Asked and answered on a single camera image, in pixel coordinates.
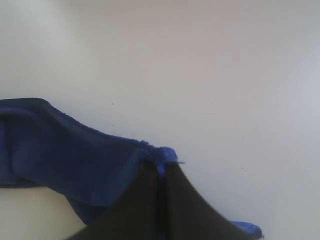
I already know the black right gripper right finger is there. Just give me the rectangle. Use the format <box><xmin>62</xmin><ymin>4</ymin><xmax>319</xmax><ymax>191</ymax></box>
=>
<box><xmin>159</xmin><ymin>163</ymin><xmax>253</xmax><ymax>240</ymax></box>

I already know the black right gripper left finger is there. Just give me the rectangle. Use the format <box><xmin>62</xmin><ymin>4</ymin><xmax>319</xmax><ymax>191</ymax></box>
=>
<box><xmin>72</xmin><ymin>161</ymin><xmax>163</xmax><ymax>240</ymax></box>

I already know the blue microfiber towel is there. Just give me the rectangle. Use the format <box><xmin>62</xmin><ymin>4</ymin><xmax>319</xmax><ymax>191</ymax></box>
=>
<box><xmin>0</xmin><ymin>98</ymin><xmax>263</xmax><ymax>240</ymax></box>

